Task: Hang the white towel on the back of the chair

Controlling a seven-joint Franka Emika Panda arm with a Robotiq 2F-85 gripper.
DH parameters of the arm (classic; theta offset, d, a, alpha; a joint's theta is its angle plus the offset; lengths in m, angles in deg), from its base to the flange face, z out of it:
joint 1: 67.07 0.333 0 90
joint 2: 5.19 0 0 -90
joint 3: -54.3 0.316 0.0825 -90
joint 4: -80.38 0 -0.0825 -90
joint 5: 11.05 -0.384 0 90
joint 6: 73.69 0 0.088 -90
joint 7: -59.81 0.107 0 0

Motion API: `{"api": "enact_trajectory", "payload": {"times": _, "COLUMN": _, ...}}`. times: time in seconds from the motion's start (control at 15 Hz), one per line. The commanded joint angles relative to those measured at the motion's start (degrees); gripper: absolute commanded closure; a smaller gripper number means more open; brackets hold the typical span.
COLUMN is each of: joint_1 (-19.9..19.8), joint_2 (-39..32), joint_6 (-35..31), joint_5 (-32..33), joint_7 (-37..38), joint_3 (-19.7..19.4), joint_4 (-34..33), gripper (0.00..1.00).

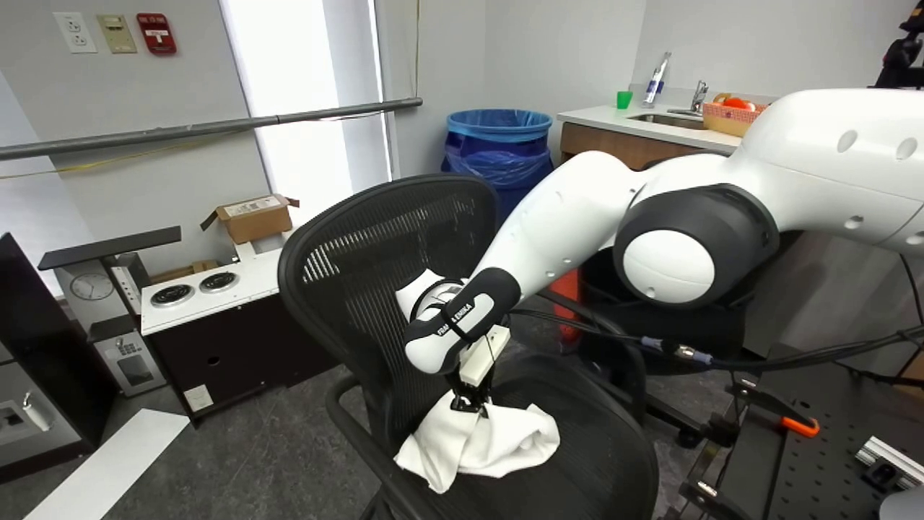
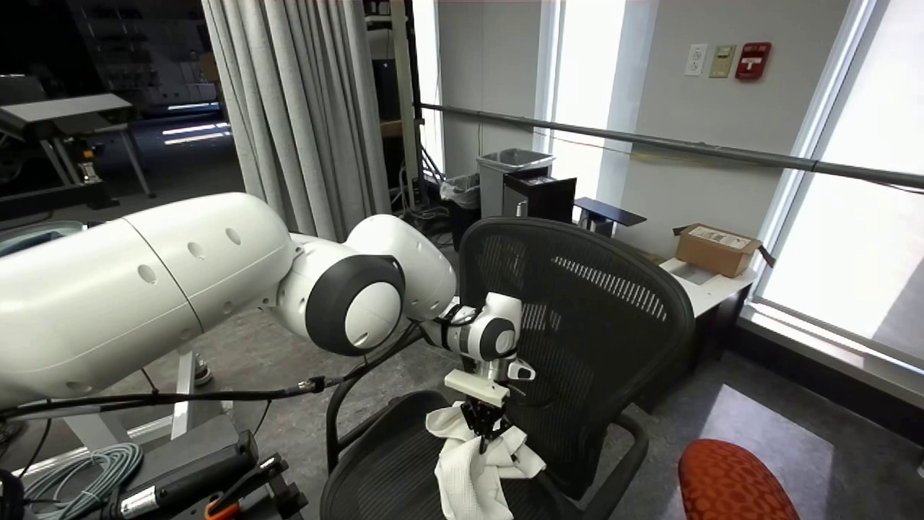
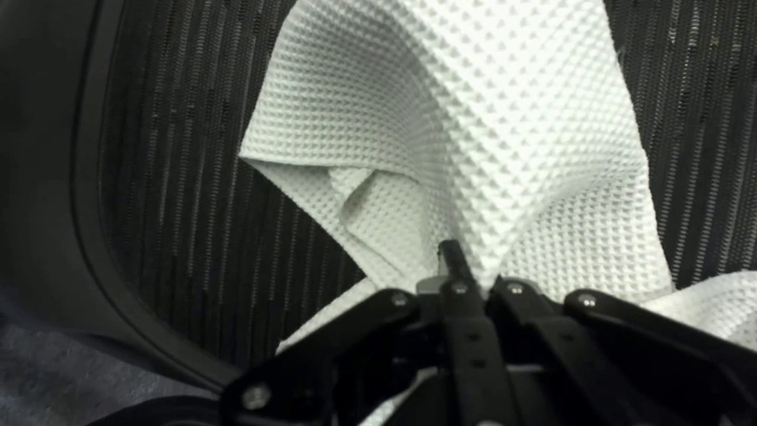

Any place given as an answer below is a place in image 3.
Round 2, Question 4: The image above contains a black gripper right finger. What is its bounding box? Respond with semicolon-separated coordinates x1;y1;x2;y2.
477;274;757;426

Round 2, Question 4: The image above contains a black mesh office chair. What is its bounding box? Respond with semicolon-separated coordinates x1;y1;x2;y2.
0;0;757;426

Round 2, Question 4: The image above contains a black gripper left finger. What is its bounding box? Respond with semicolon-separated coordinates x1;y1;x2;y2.
217;240;481;426

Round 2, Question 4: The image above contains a white waffle towel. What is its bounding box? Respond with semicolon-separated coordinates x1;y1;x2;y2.
236;0;757;426

